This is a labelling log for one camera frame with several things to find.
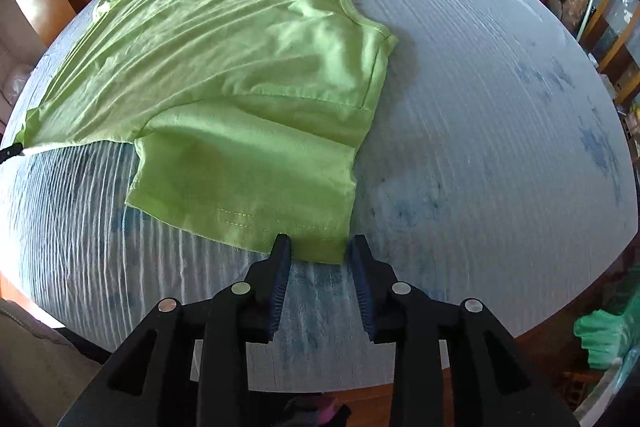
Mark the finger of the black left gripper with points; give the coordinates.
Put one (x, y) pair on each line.
(11, 151)

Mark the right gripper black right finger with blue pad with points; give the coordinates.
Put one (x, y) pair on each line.
(492, 384)

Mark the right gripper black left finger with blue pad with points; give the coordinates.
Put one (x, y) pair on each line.
(185, 365)

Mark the light green t-shirt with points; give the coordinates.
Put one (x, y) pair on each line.
(246, 115)

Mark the green crumpled cloth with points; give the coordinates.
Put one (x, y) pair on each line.
(607, 336)

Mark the blue striped bed sheet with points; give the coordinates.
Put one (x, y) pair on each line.
(495, 168)

